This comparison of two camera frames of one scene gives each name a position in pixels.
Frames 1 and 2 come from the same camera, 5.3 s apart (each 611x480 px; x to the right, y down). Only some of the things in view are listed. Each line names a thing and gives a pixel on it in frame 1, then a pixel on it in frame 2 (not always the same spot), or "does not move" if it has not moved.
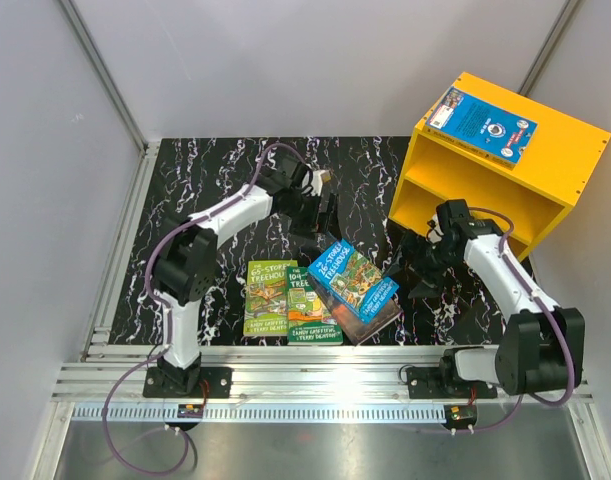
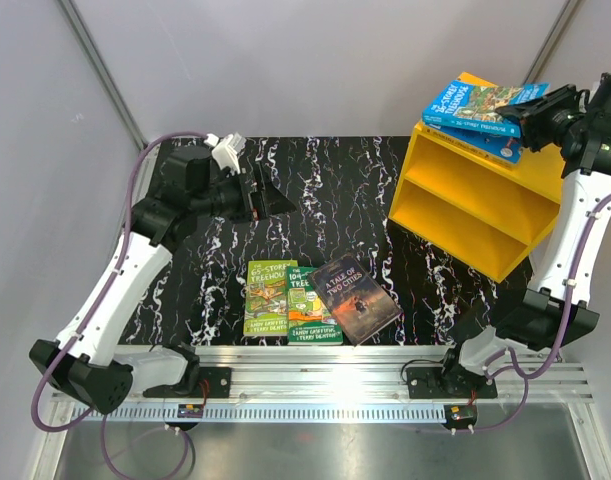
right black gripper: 415,244 -> 531,118
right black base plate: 430,382 does not move
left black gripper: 329,220 -> 268,198
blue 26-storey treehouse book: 352,279 -> 474,104
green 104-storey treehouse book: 310,320 does not move
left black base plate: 214,382 does not move
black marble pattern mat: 366,172 does not move
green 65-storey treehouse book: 265,305 does not move
